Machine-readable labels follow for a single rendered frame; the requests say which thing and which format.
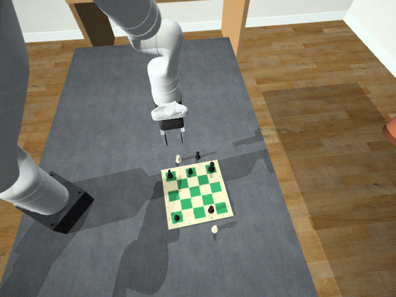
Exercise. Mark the green and cream chessboard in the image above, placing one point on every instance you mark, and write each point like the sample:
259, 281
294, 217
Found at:
190, 195

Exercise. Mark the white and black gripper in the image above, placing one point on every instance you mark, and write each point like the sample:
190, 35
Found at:
169, 111

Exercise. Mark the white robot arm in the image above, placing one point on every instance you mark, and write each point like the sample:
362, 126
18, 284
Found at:
22, 182

